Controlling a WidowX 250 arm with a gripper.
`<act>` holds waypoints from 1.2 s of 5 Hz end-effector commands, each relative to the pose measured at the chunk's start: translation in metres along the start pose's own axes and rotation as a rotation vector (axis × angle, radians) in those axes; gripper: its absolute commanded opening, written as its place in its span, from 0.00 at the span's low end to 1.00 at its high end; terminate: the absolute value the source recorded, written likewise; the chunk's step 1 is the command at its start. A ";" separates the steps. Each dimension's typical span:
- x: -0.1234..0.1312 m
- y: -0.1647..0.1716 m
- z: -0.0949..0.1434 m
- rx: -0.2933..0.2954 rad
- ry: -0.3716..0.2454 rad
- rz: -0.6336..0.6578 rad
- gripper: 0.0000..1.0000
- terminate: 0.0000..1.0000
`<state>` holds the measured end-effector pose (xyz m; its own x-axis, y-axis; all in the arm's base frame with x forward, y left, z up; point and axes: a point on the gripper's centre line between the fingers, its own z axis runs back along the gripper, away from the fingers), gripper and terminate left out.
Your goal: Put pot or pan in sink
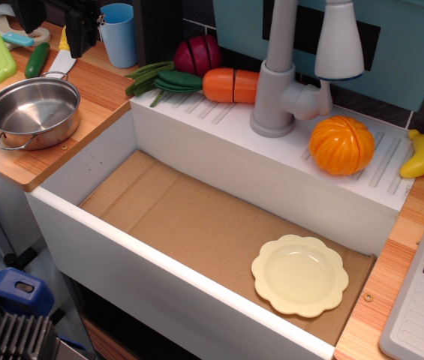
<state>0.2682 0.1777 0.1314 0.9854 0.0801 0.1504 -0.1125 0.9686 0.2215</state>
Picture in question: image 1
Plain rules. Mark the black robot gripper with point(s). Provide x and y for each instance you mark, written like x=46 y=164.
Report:
x=82 y=20

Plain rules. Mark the stainless steel pot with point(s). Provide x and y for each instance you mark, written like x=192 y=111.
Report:
x=38 y=113

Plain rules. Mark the white toy sink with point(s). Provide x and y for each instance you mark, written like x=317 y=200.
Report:
x=214 y=144

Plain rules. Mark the light blue plastic cup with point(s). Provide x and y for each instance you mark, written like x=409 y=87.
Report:
x=118 y=34

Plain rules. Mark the green toy cucumber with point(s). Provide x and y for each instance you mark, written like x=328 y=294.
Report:
x=37 y=60

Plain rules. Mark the purple toy onion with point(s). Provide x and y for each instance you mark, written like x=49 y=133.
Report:
x=198 y=55

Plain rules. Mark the orange toy carrot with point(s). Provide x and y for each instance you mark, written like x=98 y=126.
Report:
x=222 y=85

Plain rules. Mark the grey toy faucet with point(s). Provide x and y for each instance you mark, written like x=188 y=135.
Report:
x=280 y=99

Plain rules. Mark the brown cardboard sheet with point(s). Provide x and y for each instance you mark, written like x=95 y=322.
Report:
x=200 y=226

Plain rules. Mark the blue clamp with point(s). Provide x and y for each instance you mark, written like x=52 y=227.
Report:
x=24 y=294

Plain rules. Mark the orange toy pumpkin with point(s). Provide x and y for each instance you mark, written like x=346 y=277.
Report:
x=341 y=145

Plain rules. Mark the cream scalloped plate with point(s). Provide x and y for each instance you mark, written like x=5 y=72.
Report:
x=299 y=276

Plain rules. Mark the yellow toy banana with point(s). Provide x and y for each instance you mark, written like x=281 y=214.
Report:
x=414 y=167

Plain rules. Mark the toy knife yellow handle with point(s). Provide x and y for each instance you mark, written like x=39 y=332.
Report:
x=63 y=61

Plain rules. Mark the beige utensil blue handle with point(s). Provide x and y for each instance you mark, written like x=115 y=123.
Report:
x=14 y=38

